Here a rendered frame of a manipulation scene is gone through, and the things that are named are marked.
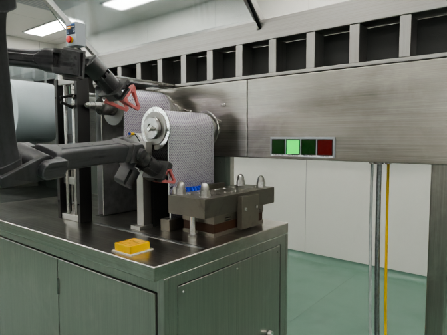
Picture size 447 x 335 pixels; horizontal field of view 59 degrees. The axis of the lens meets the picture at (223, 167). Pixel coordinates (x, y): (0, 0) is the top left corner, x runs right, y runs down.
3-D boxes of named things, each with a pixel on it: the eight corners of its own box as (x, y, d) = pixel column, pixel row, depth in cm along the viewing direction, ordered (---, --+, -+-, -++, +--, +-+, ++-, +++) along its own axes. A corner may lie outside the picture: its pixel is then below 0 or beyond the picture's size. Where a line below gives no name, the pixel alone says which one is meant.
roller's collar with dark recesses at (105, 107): (94, 115, 151) (94, 98, 150) (108, 115, 155) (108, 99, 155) (104, 114, 147) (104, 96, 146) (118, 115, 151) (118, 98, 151)
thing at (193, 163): (168, 197, 136) (167, 143, 134) (212, 190, 154) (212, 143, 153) (169, 197, 135) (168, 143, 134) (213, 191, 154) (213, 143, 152)
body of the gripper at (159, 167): (165, 181, 127) (150, 171, 122) (145, 179, 134) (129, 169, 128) (173, 163, 129) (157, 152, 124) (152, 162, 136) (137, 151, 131)
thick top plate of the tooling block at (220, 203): (168, 213, 130) (167, 195, 130) (240, 198, 161) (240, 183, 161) (204, 219, 120) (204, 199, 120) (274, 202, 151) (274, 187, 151)
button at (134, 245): (114, 250, 111) (114, 242, 111) (134, 245, 117) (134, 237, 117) (130, 255, 107) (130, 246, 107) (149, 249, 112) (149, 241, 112)
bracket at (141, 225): (129, 228, 138) (128, 141, 136) (144, 225, 143) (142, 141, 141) (138, 230, 135) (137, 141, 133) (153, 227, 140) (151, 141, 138)
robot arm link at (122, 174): (144, 147, 115) (119, 137, 117) (124, 182, 112) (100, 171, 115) (155, 161, 126) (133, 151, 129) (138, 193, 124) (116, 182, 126)
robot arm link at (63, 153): (46, 159, 78) (4, 139, 80) (40, 185, 79) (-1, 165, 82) (151, 145, 118) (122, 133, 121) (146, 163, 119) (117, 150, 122)
